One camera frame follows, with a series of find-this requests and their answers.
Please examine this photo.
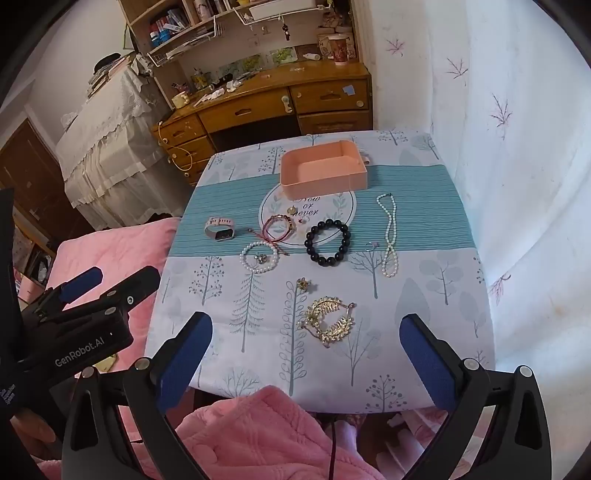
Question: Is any black cable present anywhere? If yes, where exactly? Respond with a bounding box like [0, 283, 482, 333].
[323, 414, 339, 480]

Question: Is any white pearl bracelet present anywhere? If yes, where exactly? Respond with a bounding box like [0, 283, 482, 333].
[240, 241, 281, 273]

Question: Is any white pearl necklace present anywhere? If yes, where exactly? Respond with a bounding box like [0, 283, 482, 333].
[376, 193, 399, 278]

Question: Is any red cord bracelet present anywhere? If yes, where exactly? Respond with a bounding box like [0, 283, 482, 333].
[249, 213, 296, 257]

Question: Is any white leaf print sheet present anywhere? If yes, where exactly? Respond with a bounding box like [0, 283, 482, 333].
[369, 0, 591, 416]

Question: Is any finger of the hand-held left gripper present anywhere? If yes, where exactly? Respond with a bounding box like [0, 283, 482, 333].
[48, 267, 103, 305]
[102, 265, 161, 310]

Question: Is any white wire basket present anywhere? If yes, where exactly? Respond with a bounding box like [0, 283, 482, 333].
[147, 14, 219, 68]

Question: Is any gold leaf brooch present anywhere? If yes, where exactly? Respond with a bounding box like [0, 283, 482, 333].
[298, 296, 357, 348]

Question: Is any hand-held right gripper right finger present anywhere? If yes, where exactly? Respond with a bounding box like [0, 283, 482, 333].
[399, 314, 552, 480]

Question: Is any red patterned cup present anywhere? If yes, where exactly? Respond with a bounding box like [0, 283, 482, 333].
[327, 34, 350, 66]

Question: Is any person's left hand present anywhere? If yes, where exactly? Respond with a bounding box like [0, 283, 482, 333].
[8, 408, 57, 447]

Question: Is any tree print tablecloth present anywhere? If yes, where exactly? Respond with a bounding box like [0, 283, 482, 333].
[145, 129, 497, 414]

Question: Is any white lace cloth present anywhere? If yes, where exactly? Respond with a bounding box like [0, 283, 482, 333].
[55, 65, 186, 229]

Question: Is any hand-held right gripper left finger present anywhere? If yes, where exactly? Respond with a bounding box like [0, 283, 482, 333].
[61, 311, 214, 480]

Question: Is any pink band smart watch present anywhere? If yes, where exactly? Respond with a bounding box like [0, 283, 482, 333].
[204, 216, 236, 241]

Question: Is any wooden shelf hutch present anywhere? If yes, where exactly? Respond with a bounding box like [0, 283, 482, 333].
[117, 0, 357, 112]

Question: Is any black bead bracelet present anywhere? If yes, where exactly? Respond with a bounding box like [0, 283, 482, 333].
[305, 219, 352, 268]

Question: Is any pink quilted blanket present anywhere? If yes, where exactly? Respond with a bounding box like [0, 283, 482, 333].
[14, 217, 182, 370]

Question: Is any pink fleece robe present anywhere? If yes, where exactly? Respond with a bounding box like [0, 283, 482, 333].
[37, 385, 385, 480]

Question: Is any wooden desk with drawers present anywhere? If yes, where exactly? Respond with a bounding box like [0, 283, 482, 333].
[152, 60, 374, 186]

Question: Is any brown wooden door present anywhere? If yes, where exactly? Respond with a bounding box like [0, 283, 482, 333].
[0, 117, 95, 243]

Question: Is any pink plastic box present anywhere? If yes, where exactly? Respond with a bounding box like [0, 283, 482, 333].
[280, 141, 370, 201]

